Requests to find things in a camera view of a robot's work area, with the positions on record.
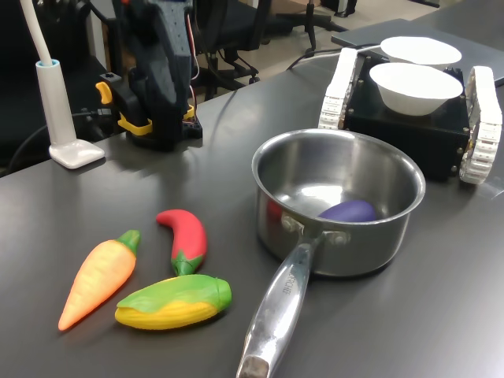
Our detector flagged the orange toy carrot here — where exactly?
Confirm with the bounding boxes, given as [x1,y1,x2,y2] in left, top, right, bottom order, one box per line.
[57,229,142,331]

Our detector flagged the black office chair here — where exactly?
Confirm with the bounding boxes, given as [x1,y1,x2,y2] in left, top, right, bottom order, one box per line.
[271,0,350,54]
[195,0,272,102]

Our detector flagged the black and yellow clamp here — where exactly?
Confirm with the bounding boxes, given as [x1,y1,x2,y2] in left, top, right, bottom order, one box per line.
[95,72,154,137]

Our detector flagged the red toy chilli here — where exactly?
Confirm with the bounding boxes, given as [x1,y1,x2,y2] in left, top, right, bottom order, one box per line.
[155,209,209,276]

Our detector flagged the purple toy aubergine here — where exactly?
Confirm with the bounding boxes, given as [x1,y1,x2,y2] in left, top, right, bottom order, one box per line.
[317,199,378,224]

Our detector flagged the yellow green toy corn cob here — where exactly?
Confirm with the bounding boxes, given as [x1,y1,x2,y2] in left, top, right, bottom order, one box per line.
[114,274,233,331]

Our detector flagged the black vehicle with white tracks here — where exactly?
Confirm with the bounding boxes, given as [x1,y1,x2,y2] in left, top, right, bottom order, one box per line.
[317,46,504,185]

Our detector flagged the deep white bowl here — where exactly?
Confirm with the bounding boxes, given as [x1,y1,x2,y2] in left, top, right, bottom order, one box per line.
[369,62,464,117]

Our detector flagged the shallow white bowl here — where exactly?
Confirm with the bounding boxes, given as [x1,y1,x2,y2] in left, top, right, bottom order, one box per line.
[380,35,462,68]

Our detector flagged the red black white servo wires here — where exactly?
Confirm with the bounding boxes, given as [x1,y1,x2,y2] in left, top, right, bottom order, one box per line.
[183,13,200,119]

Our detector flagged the white post with flat foot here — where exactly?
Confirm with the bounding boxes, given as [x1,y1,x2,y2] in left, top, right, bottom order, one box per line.
[19,0,106,170]

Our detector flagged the thick black cable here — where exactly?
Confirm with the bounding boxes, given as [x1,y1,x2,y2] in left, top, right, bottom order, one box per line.
[2,109,119,174]

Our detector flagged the steel pan with long handle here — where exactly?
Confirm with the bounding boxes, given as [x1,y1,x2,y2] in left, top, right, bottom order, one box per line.
[235,128,428,378]

